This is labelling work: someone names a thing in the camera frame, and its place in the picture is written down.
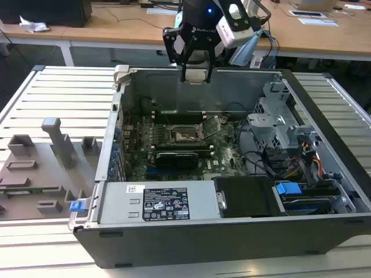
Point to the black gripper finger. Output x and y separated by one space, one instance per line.
211 66
171 43

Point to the silver CPU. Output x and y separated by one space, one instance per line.
197 76

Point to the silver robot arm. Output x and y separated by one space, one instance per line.
246 50

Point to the CPU socket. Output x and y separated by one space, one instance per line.
185 136

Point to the white paper sheet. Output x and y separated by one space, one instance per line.
319 22
160 11

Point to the small white box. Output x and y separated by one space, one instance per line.
256 61

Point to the wooden desk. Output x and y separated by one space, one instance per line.
116 29

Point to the metal drive cage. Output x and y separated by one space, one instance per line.
269 127

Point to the green motherboard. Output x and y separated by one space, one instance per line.
223 162

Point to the black graphics card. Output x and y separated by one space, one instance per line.
176 162

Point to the white framed tablet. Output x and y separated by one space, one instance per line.
307 13

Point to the black monitor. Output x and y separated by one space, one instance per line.
43 11

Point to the black plastic shroud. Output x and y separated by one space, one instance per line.
246 197

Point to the crumpled white paper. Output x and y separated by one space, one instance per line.
32 26

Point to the hard disk in blue carrier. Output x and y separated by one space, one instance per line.
288 189

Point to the silver power supply unit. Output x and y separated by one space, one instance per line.
116 202

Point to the black PC case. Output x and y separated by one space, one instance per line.
203 243

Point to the grey parts rack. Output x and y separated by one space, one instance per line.
43 173

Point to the blue case latch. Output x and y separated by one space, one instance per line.
76 206

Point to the green RAM stick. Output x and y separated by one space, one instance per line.
29 190

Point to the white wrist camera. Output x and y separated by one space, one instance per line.
229 34

